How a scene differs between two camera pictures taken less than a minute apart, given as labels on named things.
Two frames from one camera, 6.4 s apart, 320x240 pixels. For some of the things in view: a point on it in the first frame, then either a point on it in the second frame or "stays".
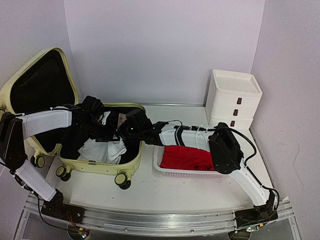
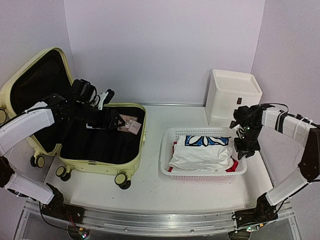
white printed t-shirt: (106, 152) → (202, 153)
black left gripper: (107, 135) → (103, 124)
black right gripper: (122, 129) → (243, 152)
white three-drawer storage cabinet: (232, 98) stays
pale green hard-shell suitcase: (108, 138) stays
